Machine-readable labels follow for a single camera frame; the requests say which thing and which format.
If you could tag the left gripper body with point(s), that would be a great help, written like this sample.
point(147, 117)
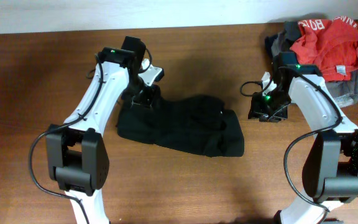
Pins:
point(139, 92)

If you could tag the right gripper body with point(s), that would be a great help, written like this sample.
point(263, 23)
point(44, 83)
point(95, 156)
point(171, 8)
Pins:
point(273, 106)

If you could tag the black polo shirt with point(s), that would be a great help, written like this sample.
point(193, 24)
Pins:
point(197, 125)

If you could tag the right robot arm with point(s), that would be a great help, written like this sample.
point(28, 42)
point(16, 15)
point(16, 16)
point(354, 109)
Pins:
point(330, 172)

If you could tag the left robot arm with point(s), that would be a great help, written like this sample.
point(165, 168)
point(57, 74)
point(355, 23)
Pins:
point(76, 154)

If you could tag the grey garment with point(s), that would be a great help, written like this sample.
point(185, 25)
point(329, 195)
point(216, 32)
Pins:
point(345, 93)

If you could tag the red t-shirt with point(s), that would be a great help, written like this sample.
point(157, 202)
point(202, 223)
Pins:
point(331, 45)

